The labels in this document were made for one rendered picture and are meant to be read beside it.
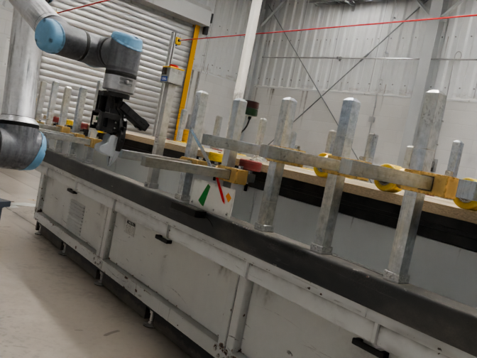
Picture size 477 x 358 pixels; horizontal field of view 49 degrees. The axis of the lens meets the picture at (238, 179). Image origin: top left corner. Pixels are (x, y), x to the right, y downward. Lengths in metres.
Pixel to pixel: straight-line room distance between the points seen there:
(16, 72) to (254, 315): 1.23
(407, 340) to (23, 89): 1.48
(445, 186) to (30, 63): 1.45
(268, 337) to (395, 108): 8.16
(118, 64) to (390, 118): 8.59
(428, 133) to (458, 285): 0.42
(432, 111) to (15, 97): 1.39
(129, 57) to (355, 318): 0.93
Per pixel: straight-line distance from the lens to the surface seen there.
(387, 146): 9.81
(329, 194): 1.45
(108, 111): 1.53
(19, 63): 2.03
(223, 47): 12.01
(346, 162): 1.04
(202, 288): 2.32
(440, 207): 1.44
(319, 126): 10.77
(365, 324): 1.41
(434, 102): 1.31
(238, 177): 1.76
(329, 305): 1.48
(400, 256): 1.30
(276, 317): 1.96
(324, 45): 11.24
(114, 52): 1.54
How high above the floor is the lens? 0.94
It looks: 3 degrees down
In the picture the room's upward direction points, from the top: 11 degrees clockwise
